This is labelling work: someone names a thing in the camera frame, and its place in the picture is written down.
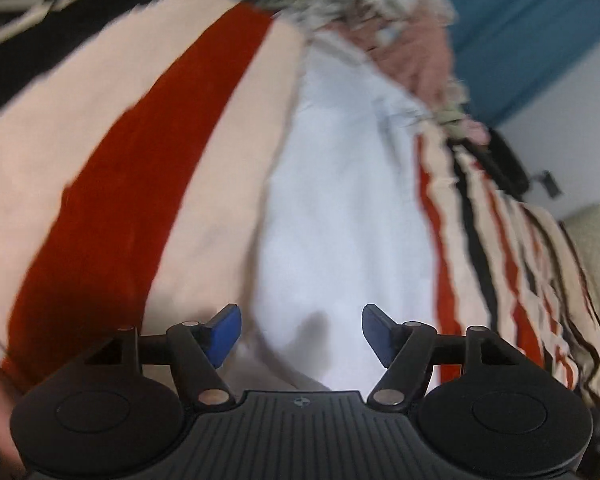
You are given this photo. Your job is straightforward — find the white polo shirt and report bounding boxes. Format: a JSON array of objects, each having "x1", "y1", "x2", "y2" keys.
[{"x1": 252, "y1": 32, "x2": 436, "y2": 393}]

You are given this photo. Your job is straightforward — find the small pink clothes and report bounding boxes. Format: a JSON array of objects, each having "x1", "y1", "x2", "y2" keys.
[{"x1": 458, "y1": 116, "x2": 491, "y2": 146}]

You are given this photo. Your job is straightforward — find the black armchair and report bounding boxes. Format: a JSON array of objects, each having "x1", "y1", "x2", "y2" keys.
[{"x1": 478, "y1": 128, "x2": 530, "y2": 200}]

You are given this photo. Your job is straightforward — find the striped fleece blanket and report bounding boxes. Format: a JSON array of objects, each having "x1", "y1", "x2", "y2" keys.
[{"x1": 0, "y1": 0, "x2": 600, "y2": 398}]

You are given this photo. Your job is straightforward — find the pink fluffy blanket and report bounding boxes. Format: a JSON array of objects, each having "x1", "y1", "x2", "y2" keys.
[{"x1": 325, "y1": 9, "x2": 454, "y2": 110}]

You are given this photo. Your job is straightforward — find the right blue curtain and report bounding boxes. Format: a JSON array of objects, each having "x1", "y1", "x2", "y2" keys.
[{"x1": 450, "y1": 0, "x2": 600, "y2": 126}]

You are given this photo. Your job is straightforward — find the cream hooded garment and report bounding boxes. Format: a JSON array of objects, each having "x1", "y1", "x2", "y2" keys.
[{"x1": 269, "y1": 0, "x2": 456, "y2": 30}]

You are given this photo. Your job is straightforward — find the black wall socket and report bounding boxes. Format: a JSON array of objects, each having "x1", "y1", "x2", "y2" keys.
[{"x1": 538, "y1": 170, "x2": 562, "y2": 200}]

